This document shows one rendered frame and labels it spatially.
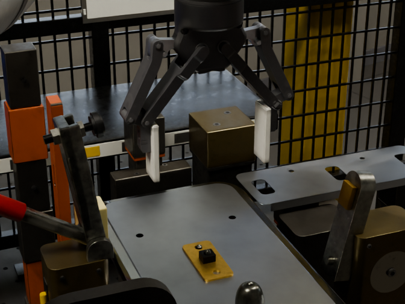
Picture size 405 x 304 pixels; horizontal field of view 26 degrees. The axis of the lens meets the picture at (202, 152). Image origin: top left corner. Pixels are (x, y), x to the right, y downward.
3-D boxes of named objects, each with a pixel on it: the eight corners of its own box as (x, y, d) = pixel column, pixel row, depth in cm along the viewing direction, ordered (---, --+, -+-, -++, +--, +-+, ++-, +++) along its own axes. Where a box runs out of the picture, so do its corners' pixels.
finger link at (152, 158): (158, 125, 96) (152, 126, 96) (160, 182, 99) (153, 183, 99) (150, 115, 99) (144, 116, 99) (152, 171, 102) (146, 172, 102)
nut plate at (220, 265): (234, 275, 105) (234, 267, 105) (205, 282, 104) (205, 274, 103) (208, 241, 112) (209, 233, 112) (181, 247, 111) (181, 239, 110)
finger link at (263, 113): (255, 99, 103) (260, 99, 103) (253, 153, 106) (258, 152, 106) (265, 109, 100) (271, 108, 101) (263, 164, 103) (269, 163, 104)
